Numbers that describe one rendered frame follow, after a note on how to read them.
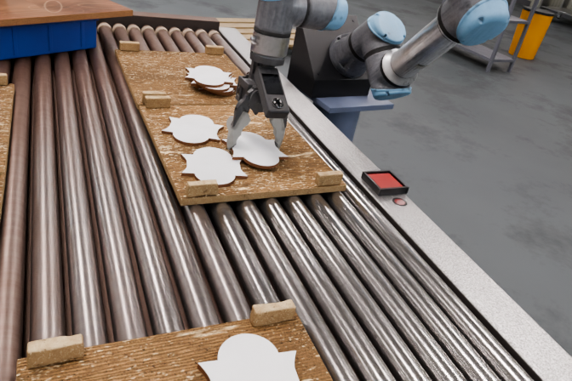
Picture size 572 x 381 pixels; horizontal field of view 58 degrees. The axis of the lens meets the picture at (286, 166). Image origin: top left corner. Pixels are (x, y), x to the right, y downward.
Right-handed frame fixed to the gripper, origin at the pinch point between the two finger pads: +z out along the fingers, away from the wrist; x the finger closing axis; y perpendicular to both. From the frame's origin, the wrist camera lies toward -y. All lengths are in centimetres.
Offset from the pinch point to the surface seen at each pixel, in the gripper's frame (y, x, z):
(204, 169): -6.4, 13.0, 1.6
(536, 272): 36, -182, 85
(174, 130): 10.8, 14.8, 0.7
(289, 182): -11.9, -3.3, 2.0
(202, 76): 37.1, 1.7, -3.9
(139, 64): 55, 15, -1
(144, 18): 103, 5, -5
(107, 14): 70, 22, -11
